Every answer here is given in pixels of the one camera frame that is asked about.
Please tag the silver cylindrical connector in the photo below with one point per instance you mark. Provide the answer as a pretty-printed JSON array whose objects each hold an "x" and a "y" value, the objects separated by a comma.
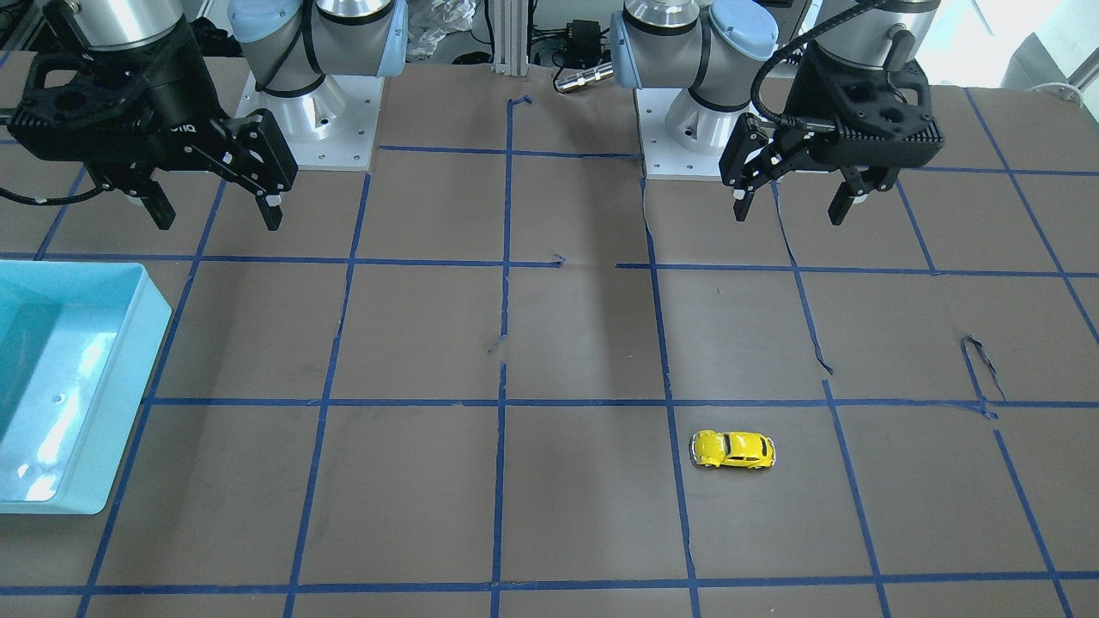
[{"x": 583, "y": 78}]

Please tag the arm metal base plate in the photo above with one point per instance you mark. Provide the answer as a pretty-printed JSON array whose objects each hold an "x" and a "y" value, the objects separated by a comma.
[
  {"x": 331, "y": 129},
  {"x": 678, "y": 137}
]

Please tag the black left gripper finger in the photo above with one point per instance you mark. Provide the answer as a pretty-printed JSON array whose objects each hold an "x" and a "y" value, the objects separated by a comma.
[
  {"x": 856, "y": 185},
  {"x": 754, "y": 165}
]

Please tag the aluminium frame post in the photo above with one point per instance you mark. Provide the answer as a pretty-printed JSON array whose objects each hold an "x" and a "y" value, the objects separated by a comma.
[{"x": 510, "y": 35}]

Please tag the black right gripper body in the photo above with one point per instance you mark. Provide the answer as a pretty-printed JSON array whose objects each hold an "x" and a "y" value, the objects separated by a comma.
[{"x": 174, "y": 105}]

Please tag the yellow toy beetle car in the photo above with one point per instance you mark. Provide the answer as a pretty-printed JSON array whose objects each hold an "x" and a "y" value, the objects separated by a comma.
[{"x": 739, "y": 449}]

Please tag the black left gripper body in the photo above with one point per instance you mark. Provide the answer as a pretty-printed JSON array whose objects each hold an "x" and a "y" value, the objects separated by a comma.
[{"x": 798, "y": 101}]

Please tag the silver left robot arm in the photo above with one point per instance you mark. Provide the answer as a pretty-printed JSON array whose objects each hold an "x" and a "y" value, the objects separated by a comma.
[{"x": 727, "y": 55}]

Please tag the black power adapter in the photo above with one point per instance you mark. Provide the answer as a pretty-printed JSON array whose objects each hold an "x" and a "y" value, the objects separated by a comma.
[{"x": 582, "y": 44}]

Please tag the crumpled clear plastic bag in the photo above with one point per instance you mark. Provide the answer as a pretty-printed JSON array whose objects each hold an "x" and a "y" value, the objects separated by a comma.
[{"x": 429, "y": 22}]

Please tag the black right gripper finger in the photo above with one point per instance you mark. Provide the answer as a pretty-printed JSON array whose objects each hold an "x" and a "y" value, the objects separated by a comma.
[
  {"x": 137, "y": 184},
  {"x": 262, "y": 184}
]

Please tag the light blue plastic bin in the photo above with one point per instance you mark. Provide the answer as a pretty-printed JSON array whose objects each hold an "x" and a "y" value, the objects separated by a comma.
[{"x": 78, "y": 345}]

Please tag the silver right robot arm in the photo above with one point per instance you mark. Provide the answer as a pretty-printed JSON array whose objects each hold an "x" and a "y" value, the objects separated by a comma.
[{"x": 290, "y": 46}]

